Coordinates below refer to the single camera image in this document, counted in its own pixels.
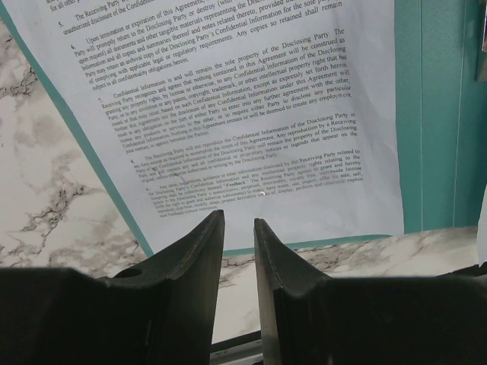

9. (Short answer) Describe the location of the single printed paper sheet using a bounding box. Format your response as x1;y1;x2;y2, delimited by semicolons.
1;1;404;252

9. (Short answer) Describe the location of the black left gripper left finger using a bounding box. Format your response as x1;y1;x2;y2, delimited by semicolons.
1;211;224;364

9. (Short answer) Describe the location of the teal plastic folder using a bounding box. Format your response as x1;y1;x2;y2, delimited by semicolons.
0;0;487;256

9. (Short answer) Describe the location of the silver folder clip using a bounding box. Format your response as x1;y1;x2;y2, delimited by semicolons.
476;0;486;83

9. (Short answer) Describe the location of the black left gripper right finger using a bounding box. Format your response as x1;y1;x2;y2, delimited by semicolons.
254;219;486;364

